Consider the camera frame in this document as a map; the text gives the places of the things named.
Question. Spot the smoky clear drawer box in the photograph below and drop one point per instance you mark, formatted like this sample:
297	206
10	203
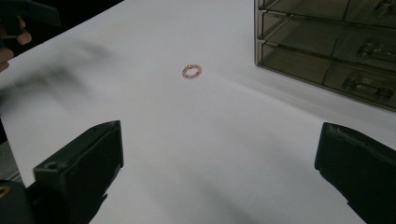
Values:
311	37

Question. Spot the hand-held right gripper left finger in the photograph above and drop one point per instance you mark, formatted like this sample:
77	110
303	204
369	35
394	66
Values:
84	161

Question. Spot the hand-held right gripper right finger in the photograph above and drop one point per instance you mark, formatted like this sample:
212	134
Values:
361	168

